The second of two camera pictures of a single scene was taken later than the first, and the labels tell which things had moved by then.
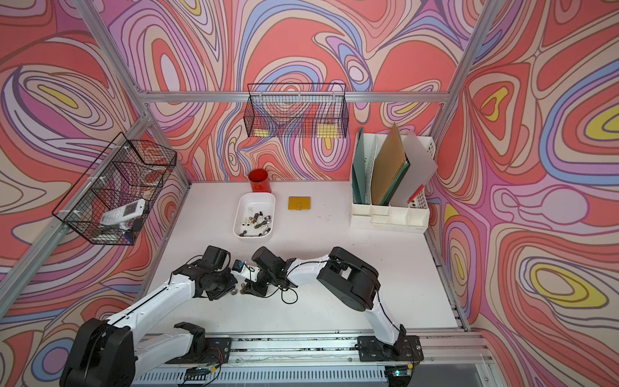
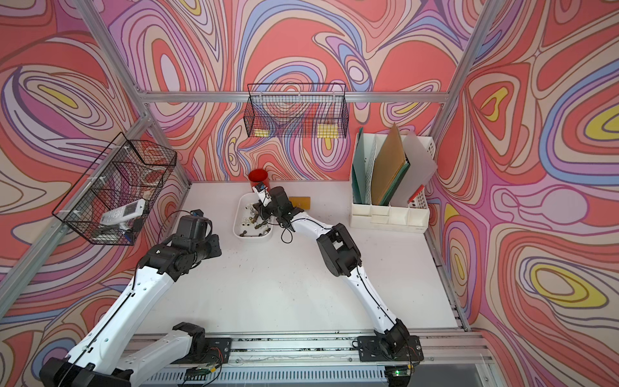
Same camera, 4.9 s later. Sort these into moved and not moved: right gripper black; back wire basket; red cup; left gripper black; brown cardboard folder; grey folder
Moved: right gripper black; left gripper black
Not moved: red cup; grey folder; back wire basket; brown cardboard folder
